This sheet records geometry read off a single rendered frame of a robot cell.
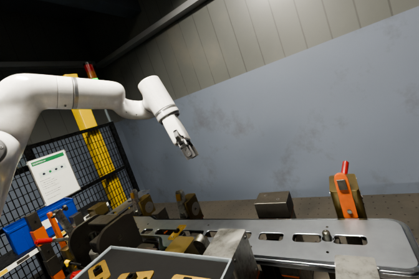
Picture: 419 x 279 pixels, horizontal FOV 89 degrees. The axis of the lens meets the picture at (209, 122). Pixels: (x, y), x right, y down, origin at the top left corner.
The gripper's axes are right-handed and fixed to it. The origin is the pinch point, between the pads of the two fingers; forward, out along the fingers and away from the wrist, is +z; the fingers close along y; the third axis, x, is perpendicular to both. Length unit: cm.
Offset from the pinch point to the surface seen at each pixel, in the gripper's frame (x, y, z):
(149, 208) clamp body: -44, -49, 10
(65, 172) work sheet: -90, -67, -40
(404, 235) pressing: 36, 18, 43
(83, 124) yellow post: -74, -86, -71
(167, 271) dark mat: -11.3, 30.6, 18.1
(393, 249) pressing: 30, 21, 43
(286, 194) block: 20.8, -8.4, 30.2
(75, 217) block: -81, -46, -8
